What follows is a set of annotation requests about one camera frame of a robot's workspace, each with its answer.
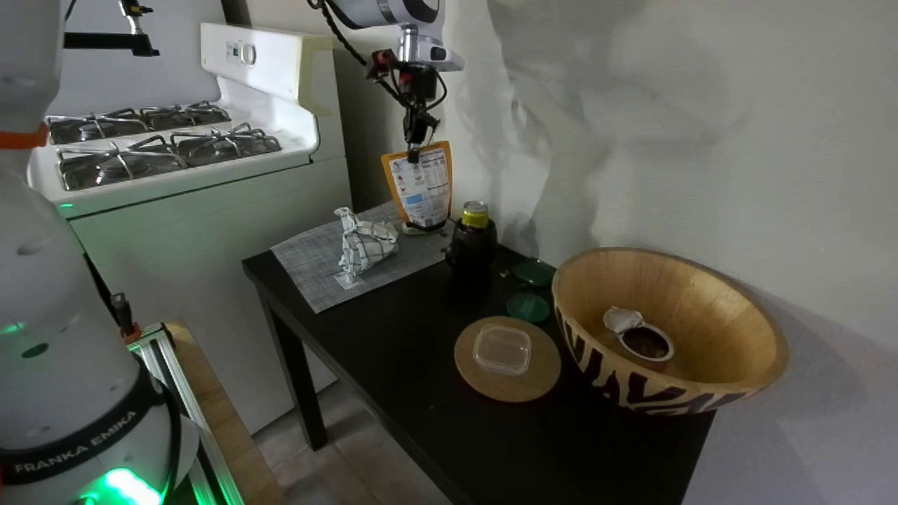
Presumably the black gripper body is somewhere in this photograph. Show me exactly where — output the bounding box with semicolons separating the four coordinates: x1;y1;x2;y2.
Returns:
373;48;454;128

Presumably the orange packet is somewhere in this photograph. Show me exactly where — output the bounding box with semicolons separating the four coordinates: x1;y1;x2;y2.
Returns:
380;139;458;236

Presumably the checkered crumpled cloth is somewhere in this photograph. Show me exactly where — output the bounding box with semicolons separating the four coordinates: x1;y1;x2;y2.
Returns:
332;206;405;293

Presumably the dark jar yellow lid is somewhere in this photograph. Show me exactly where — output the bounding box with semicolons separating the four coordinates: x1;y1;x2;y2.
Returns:
447;199;499;302

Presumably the grey woven placemat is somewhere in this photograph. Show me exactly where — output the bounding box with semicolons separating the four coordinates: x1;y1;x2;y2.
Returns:
270;196;458;318

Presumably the clear plastic lidded container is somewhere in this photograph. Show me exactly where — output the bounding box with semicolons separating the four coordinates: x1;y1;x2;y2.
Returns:
468;323;533;377

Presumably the white gas stove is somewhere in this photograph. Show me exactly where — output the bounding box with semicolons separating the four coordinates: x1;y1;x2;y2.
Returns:
25;21;355;439

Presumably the black stove burner grate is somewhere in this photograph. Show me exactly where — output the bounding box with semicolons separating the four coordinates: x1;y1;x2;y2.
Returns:
56;125;284;195
44;100;234;150

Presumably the round wooden coaster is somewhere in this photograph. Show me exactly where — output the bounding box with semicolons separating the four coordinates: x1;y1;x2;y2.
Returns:
451;314;564;408

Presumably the white measuring cup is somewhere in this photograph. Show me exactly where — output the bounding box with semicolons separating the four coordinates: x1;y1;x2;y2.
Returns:
600;304;676;366

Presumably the black table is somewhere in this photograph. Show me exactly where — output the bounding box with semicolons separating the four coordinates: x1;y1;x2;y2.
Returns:
238;208;719;505

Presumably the black boom bar orange tape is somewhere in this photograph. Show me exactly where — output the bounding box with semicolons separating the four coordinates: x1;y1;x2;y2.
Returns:
60;0;162;59

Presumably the wooden board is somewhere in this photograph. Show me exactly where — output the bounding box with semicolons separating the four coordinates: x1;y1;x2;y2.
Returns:
162;318;289;505

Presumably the black clamp lever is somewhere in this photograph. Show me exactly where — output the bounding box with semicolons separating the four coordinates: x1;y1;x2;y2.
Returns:
82;254;145;345

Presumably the patterned wooden bowl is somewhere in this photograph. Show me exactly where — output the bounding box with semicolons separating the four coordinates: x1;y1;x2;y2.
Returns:
550;245;792;418

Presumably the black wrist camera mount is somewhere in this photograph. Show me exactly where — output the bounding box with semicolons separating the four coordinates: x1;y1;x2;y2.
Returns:
364;48;405;87

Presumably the aluminium frame rail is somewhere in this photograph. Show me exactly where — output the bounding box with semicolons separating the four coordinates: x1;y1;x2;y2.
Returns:
124;321;248;505

